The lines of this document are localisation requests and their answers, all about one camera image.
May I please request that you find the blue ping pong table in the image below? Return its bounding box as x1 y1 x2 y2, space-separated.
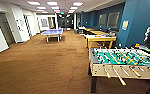
40 28 65 44

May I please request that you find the white long table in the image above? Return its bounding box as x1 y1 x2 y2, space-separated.
84 33 118 51

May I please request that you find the interior glass window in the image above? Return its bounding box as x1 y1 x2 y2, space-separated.
98 13 108 28
107 11 121 30

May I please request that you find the square ceiling light panel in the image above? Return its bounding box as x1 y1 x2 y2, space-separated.
27 1 42 6
49 5 60 10
46 1 59 7
36 5 48 10
69 6 79 11
72 2 85 7

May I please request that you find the green foosball table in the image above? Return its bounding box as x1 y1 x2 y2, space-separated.
87 45 150 94

